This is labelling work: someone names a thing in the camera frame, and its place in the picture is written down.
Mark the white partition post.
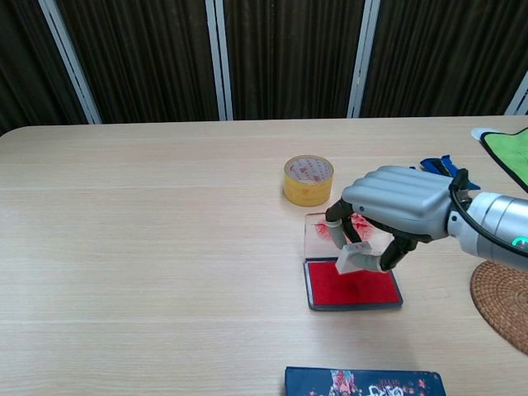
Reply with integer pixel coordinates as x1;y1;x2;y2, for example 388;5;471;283
346;0;381;120
504;70;528;117
205;0;235;121
38;0;103;125

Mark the dark patterned box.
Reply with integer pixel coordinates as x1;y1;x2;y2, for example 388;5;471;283
284;365;448;396

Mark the blue snack packet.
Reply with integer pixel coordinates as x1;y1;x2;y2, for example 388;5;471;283
419;154;482;192

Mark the round woven rattan coaster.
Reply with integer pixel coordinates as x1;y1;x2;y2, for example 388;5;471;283
469;259;528;356

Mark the dark ribbed partition panel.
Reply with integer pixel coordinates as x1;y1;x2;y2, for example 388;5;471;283
55;0;219;125
361;0;528;118
222;0;367;122
0;0;90;136

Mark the yellow packing tape roll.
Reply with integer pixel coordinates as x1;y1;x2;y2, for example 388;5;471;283
283;154;336;207

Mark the green cloth with black trim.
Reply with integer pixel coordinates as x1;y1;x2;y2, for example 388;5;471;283
481;126;528;187

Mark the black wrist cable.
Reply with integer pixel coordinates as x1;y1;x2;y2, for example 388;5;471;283
448;167;528;259

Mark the white red-based stamp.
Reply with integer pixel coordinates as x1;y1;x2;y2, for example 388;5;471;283
335;242;373;276

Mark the red ink pad with clear lid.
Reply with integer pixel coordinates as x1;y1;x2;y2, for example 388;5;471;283
303;210;404;313

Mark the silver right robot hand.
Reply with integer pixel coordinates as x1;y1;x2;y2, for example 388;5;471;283
324;164;453;273

